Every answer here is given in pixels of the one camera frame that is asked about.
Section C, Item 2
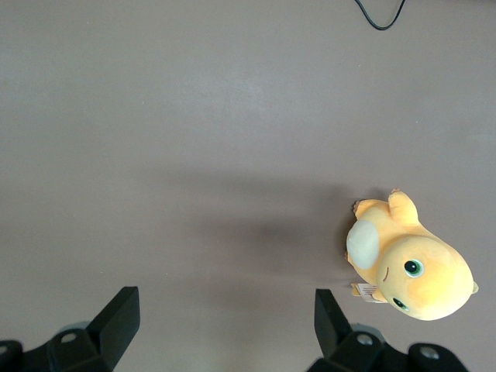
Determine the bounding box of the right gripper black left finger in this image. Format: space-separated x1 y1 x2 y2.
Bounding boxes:
46 286 141 372

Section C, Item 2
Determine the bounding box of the orange plush toy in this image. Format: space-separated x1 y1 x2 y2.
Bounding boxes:
344 188 481 322

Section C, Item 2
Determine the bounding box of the black looped cable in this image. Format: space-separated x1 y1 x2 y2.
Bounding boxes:
354 0 407 30

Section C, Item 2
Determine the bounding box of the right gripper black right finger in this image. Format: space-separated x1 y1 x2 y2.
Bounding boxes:
308 288 412 372

